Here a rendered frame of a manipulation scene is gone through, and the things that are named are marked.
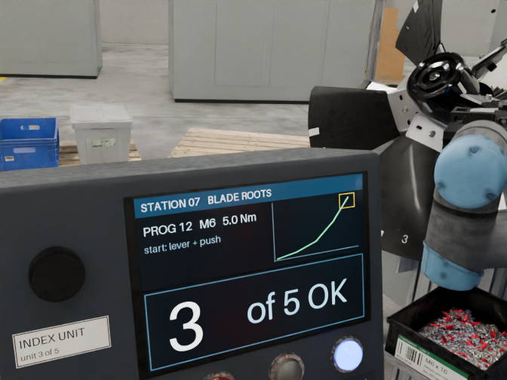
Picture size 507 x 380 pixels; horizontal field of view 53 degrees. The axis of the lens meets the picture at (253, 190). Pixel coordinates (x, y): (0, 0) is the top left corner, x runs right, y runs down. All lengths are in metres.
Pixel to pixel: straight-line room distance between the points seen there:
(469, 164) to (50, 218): 0.45
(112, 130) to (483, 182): 3.21
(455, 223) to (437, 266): 0.06
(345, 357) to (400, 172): 0.68
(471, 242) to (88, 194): 0.48
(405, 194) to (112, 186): 0.77
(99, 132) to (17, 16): 4.61
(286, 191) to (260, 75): 6.26
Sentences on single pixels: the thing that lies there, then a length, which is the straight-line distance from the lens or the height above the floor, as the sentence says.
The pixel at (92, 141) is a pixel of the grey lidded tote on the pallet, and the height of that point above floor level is 0.33.
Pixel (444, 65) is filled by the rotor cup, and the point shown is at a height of 1.24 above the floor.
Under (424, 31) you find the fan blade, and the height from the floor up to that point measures 1.29.
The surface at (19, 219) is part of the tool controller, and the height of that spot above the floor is 1.24.
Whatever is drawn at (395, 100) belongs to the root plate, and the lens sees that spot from 1.16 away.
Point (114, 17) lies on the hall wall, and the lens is 13.03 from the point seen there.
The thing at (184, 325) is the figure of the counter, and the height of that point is 1.16.
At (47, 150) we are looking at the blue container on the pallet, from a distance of 3.67.
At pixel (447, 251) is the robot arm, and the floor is 1.08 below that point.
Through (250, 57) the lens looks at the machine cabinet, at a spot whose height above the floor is 0.58.
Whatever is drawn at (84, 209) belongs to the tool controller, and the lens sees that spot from 0.30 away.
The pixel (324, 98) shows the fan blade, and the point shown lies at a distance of 1.27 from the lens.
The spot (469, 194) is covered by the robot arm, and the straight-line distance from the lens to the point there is 0.61.
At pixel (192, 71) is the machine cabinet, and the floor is 0.40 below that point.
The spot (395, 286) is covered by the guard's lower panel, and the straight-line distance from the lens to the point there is 2.47.
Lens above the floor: 1.36
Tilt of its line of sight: 21 degrees down
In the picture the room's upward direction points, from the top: 4 degrees clockwise
